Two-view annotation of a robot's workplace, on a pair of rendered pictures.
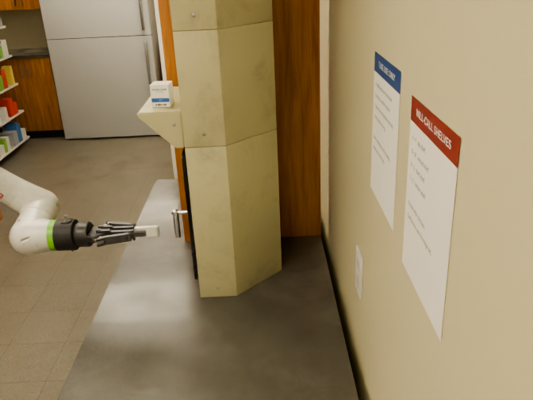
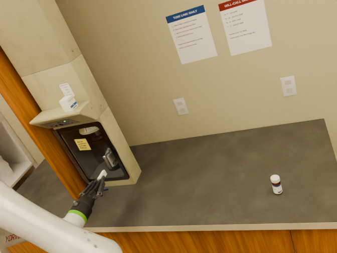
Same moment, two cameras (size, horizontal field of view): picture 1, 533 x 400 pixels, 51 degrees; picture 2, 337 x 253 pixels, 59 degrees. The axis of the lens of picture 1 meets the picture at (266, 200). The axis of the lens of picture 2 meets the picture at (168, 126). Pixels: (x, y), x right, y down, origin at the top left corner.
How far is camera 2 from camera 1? 1.46 m
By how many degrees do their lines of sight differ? 57
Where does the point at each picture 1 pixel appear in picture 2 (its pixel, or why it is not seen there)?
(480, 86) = not seen: outside the picture
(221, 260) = (131, 159)
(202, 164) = (107, 120)
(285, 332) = (175, 153)
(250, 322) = (163, 164)
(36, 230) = (74, 219)
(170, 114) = (88, 104)
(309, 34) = not seen: hidden behind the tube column
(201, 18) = (75, 51)
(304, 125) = not seen: hidden behind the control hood
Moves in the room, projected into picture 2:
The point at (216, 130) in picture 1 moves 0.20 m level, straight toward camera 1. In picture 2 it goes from (103, 100) to (137, 91)
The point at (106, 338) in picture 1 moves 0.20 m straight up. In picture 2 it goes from (151, 216) to (135, 186)
